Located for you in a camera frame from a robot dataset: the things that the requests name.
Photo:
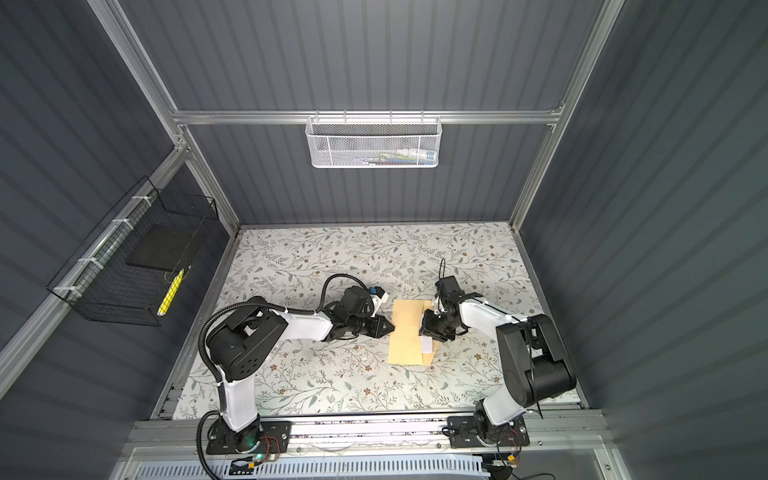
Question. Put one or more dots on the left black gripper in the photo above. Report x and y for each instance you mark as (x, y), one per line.
(380, 330)

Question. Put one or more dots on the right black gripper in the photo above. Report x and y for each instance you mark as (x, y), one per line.
(428, 327)

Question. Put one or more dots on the tan kraft envelope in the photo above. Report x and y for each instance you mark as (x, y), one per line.
(404, 344)

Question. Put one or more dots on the white floral letter paper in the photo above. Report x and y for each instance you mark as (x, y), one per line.
(426, 345)

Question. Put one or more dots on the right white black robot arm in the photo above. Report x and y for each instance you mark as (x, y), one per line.
(534, 364)

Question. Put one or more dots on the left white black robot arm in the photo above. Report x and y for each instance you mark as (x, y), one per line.
(237, 340)

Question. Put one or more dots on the pens in white basket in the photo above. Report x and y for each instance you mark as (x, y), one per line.
(402, 157)

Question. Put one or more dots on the yellow marker pen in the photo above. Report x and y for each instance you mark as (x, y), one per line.
(170, 294)

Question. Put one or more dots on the black foam pad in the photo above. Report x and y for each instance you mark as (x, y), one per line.
(167, 248)

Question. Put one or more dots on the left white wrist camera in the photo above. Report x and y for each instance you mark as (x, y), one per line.
(378, 293)

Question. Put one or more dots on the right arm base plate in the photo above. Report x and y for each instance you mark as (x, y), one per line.
(464, 431)

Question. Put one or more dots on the white ventilated cable duct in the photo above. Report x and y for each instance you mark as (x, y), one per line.
(357, 467)

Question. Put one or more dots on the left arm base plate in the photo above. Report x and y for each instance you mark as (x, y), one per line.
(260, 438)

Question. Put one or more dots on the aluminium mounting rail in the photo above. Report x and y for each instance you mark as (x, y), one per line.
(414, 432)

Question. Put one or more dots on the white wire basket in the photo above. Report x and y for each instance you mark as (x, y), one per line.
(337, 144)

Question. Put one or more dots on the black wire basket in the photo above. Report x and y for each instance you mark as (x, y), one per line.
(131, 273)

